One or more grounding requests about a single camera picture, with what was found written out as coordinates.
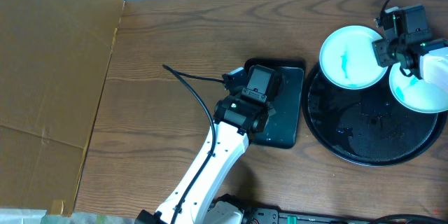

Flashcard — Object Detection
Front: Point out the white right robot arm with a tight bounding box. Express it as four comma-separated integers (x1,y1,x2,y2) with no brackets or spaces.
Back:
372,29,447,92

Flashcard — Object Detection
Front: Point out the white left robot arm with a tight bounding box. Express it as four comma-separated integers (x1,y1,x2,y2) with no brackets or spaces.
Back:
135,94,275,224

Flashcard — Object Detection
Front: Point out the black rectangular water tray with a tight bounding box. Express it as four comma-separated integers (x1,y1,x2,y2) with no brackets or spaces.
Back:
244,58,306,149

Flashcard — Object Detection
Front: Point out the black round tray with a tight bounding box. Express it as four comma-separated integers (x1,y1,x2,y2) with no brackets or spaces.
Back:
302,64,447,167

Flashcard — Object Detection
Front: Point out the mint green plate right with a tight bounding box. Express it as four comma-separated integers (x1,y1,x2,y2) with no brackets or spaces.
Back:
389,64,447,113

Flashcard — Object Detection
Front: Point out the mint green plate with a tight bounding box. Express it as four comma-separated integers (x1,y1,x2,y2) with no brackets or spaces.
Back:
319,25,387,90
389,64,447,113

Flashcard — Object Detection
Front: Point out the mint green plate left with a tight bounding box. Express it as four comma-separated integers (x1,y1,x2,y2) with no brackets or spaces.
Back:
319,25,387,90

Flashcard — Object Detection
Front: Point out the brown cardboard panel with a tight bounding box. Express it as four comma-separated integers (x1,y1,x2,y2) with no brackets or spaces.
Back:
1,0,125,216

